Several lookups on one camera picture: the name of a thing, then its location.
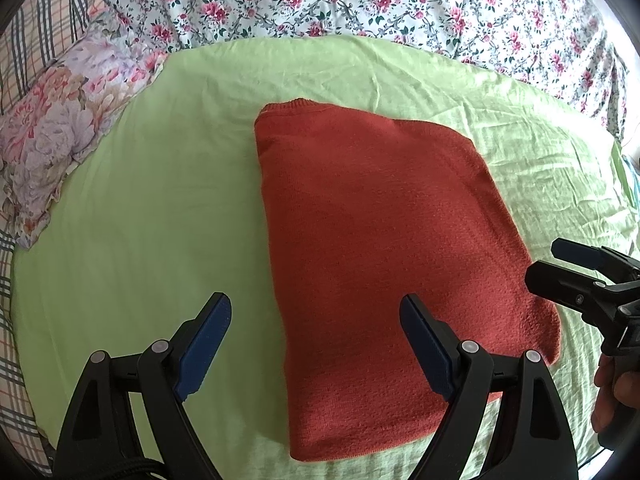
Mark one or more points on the orange knit sweater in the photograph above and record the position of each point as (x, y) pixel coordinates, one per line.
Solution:
(380, 235)

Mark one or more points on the plaid bed cover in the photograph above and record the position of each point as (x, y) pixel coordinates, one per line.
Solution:
(35, 35)

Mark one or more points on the pink floral pillow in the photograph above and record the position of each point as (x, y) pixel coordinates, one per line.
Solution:
(65, 130)

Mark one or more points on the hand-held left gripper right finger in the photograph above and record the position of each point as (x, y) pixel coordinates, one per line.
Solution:
(425, 345)

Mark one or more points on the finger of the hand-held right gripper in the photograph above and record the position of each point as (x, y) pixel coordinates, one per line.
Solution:
(577, 252)
(560, 282)

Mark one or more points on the person's right hand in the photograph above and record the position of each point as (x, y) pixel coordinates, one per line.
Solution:
(615, 395)

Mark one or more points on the light green bed sheet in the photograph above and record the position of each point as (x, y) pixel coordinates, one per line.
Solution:
(150, 200)

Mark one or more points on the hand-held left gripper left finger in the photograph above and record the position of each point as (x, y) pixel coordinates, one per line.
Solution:
(205, 345)

